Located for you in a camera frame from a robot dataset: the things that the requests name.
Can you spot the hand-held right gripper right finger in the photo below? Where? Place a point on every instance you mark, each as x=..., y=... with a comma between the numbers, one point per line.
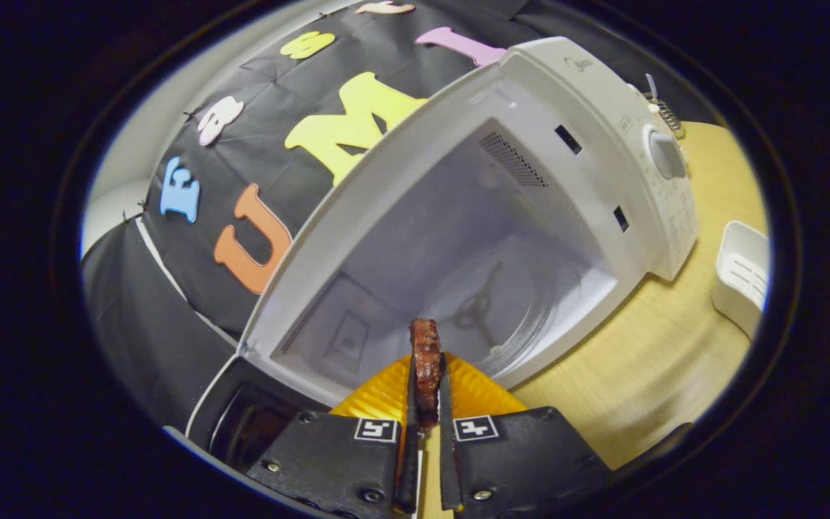
x=523, y=461

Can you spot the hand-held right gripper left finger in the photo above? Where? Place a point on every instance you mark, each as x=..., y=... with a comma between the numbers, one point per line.
x=328, y=461

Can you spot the brown meat piece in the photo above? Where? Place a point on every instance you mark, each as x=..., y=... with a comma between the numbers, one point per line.
x=426, y=360

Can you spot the white microwave oven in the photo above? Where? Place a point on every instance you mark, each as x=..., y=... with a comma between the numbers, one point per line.
x=588, y=108

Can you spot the small white plastic tray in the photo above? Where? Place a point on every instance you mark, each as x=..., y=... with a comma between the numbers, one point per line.
x=743, y=274

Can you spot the white pen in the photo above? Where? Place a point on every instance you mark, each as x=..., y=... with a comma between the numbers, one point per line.
x=651, y=86

